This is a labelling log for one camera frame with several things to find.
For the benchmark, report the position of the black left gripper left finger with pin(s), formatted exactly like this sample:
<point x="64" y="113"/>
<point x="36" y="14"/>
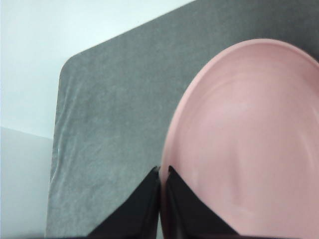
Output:
<point x="139" y="214"/>

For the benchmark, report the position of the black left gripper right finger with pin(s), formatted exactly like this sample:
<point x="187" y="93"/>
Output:
<point x="187" y="214"/>

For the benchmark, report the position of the pink round plate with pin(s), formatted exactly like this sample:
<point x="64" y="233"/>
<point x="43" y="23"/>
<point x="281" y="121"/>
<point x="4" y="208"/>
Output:
<point x="249" y="124"/>

